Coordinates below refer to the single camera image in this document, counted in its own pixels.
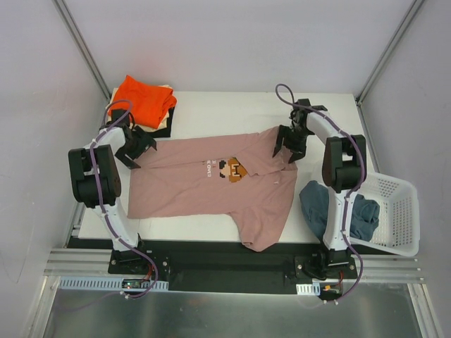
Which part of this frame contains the pink t shirt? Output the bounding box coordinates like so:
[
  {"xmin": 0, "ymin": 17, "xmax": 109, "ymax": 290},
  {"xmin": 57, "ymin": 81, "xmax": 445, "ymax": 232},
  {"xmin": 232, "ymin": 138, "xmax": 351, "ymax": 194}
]
[{"xmin": 128, "ymin": 127, "xmax": 297, "ymax": 252}]

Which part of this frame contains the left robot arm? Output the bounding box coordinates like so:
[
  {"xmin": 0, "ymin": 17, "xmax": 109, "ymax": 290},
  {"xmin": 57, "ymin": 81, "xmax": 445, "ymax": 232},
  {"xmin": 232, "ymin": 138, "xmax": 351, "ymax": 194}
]
[{"xmin": 68, "ymin": 109, "xmax": 156, "ymax": 274}]

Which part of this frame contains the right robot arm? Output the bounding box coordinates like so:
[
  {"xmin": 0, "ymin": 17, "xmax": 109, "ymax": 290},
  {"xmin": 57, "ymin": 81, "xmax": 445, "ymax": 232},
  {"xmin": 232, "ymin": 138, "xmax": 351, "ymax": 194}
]
[{"xmin": 273, "ymin": 99, "xmax": 366, "ymax": 280}]

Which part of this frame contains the black folded t shirt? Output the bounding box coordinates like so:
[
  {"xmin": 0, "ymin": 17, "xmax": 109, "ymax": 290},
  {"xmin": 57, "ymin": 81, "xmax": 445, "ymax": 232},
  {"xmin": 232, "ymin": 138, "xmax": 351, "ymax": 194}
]
[{"xmin": 148, "ymin": 107, "xmax": 175, "ymax": 139}]

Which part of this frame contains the cream folded t shirt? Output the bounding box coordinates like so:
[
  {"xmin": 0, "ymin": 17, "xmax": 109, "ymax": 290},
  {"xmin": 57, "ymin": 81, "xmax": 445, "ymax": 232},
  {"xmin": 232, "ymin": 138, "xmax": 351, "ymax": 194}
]
[{"xmin": 109, "ymin": 87, "xmax": 170, "ymax": 132}]

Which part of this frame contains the orange folded t shirt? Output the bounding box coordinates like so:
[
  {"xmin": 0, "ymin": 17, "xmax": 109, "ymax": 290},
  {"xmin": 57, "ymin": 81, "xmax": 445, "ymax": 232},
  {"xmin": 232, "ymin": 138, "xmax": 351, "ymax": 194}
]
[{"xmin": 113, "ymin": 75, "xmax": 177, "ymax": 128}]

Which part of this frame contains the blue grey t shirt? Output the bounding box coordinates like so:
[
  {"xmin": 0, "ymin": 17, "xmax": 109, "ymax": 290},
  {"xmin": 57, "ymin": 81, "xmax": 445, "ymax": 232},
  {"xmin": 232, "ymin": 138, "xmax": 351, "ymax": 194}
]
[{"xmin": 299, "ymin": 180, "xmax": 380, "ymax": 242}]

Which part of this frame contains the white plastic laundry basket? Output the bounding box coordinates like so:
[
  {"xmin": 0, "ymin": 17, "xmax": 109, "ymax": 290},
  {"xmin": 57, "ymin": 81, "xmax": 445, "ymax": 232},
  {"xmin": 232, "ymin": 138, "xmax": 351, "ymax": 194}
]
[{"xmin": 311, "ymin": 165, "xmax": 422, "ymax": 257}]

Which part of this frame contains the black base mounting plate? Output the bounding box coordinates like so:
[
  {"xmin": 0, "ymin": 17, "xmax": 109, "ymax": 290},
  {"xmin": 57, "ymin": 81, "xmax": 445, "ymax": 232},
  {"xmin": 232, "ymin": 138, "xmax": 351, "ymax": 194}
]
[{"xmin": 65, "ymin": 239, "xmax": 360, "ymax": 293}]

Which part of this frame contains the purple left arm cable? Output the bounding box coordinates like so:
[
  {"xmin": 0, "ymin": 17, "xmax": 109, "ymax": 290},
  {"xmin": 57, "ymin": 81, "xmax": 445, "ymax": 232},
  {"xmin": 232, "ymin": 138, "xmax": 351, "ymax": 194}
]
[{"xmin": 61, "ymin": 99, "xmax": 159, "ymax": 313}]

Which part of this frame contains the aluminium front rail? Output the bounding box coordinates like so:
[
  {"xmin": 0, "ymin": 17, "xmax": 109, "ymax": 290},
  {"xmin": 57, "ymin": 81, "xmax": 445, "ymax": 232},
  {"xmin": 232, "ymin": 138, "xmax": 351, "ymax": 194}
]
[{"xmin": 44, "ymin": 248, "xmax": 117, "ymax": 279}]

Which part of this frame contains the right white cable duct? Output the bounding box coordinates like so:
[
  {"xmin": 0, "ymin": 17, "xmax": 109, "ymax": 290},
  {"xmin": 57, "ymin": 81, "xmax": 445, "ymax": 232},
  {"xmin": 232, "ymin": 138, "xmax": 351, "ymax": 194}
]
[{"xmin": 296, "ymin": 282, "xmax": 321, "ymax": 296}]

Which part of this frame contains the white cable duct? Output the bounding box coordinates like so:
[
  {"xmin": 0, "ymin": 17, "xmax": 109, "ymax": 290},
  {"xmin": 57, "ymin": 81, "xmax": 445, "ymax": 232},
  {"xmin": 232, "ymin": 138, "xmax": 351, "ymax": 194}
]
[
  {"xmin": 296, "ymin": 282, "xmax": 321, "ymax": 296},
  {"xmin": 58, "ymin": 277, "xmax": 169, "ymax": 293}
]

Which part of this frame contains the left white cable duct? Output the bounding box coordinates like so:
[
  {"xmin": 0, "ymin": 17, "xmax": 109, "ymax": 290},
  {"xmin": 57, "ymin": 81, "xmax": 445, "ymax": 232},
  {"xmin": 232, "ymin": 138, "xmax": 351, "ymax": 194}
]
[{"xmin": 58, "ymin": 277, "xmax": 169, "ymax": 293}]

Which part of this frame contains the left aluminium frame post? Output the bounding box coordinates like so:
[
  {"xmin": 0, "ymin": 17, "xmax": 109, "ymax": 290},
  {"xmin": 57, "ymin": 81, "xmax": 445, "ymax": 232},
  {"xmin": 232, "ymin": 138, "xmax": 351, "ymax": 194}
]
[{"xmin": 51, "ymin": 0, "xmax": 111, "ymax": 99}]

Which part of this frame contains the aluminium frame post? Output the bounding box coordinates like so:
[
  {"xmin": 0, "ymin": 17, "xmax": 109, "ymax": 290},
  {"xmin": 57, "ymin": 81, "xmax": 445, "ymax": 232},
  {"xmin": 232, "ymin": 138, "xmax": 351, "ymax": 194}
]
[
  {"xmin": 354, "ymin": 0, "xmax": 426, "ymax": 106},
  {"xmin": 51, "ymin": 0, "xmax": 111, "ymax": 99}
]

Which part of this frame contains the right aluminium frame post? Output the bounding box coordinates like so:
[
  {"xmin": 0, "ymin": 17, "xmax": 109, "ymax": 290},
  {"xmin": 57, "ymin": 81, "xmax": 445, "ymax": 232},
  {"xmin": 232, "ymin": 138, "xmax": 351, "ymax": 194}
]
[{"xmin": 354, "ymin": 0, "xmax": 426, "ymax": 106}]

